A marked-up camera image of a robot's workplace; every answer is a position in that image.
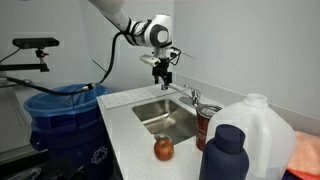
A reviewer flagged black camera on mount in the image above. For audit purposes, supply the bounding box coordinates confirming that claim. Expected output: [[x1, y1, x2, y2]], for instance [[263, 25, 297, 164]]
[[12, 37, 60, 50]]

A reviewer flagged navy recycling bin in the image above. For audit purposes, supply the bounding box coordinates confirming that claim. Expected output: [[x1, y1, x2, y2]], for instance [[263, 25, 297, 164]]
[[29, 111, 115, 180]]

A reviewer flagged dark red tumbler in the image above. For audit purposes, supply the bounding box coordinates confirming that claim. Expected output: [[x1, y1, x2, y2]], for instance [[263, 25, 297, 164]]
[[195, 103, 223, 152]]

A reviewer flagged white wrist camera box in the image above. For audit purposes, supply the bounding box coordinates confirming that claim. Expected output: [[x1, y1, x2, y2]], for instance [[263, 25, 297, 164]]
[[139, 54, 162, 66]]

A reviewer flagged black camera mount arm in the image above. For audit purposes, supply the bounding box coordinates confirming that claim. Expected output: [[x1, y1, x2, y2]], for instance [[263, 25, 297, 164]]
[[0, 48, 51, 73]]

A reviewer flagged white tile pattern mat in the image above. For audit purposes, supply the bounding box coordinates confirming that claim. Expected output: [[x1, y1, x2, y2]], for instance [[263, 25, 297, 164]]
[[99, 84, 176, 110]]

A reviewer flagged stainless steel sink basin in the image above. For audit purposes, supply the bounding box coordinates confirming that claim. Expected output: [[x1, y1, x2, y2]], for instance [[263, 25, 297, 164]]
[[131, 98, 198, 146]]

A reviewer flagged orange cloth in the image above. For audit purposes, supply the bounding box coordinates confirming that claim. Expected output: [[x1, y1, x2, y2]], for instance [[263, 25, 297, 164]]
[[285, 130, 320, 179]]

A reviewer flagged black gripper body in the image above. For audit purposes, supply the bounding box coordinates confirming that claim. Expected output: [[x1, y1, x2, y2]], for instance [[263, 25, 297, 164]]
[[152, 58, 173, 77]]

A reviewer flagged blue bin liner bag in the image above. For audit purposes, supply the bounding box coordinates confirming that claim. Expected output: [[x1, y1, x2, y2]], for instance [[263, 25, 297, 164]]
[[23, 83, 111, 118]]

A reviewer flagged red apple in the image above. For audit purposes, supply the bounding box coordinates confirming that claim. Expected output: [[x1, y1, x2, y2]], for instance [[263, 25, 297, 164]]
[[153, 133, 175, 162]]

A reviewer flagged chrome sink faucet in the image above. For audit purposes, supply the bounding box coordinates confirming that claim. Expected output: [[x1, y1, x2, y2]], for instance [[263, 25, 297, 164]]
[[160, 83, 203, 110]]

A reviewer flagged navy blue water bottle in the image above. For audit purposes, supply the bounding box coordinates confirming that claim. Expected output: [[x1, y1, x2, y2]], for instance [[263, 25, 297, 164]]
[[198, 124, 250, 180]]

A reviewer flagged clear plastic gallon jug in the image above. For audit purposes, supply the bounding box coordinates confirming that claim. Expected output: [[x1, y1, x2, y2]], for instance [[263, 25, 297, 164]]
[[205, 93, 297, 180]]

